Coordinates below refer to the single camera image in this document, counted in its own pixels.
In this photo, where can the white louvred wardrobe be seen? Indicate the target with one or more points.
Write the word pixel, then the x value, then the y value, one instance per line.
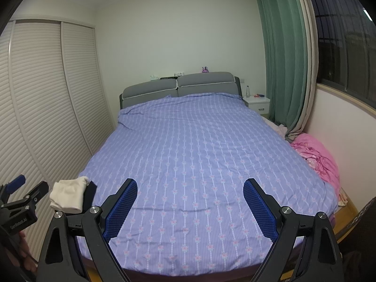
pixel 44 108

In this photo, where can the pale pink cloth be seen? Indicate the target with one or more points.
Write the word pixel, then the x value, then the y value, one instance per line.
pixel 277 127

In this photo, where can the pale green tissue box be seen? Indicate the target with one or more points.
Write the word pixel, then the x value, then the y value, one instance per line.
pixel 153 78

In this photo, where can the cream pants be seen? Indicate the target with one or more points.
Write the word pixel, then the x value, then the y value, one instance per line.
pixel 67 195

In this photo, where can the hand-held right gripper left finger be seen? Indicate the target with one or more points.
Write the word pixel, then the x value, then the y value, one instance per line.
pixel 123 208

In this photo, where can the small red and blue item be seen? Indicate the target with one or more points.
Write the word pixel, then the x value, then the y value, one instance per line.
pixel 258 95

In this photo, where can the white nightstand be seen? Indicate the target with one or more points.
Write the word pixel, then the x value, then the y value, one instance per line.
pixel 258 104

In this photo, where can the purple toy figure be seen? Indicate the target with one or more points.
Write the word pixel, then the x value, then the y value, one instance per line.
pixel 205 70

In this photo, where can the flat dark item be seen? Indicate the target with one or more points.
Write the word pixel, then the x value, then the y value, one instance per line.
pixel 168 77

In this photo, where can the small white box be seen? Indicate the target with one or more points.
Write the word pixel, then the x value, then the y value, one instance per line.
pixel 179 74

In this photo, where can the green curtain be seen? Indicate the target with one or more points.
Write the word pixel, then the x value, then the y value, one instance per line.
pixel 282 50

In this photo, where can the pink blanket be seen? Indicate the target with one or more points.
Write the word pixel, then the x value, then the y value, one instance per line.
pixel 317 155

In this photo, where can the grey padded headboard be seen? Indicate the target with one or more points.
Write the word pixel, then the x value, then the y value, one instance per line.
pixel 202 83

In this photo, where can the person's left hand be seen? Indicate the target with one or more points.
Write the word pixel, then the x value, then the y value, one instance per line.
pixel 24 243

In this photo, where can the bed with floral purple sheet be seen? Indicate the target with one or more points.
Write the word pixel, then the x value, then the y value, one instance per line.
pixel 191 152

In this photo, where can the small pink and white cloth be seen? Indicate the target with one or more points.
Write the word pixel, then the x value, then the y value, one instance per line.
pixel 343 200

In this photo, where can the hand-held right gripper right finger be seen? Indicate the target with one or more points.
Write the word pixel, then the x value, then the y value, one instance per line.
pixel 260 208

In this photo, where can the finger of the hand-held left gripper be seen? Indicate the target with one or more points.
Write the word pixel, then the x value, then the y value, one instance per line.
pixel 16 182
pixel 33 193

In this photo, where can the beige curtain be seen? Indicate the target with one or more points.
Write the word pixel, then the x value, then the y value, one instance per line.
pixel 310 64

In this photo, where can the dark window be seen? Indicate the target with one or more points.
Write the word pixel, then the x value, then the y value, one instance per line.
pixel 337 50

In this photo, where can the clear plastic bottle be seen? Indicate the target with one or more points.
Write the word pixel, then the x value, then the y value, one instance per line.
pixel 248 91

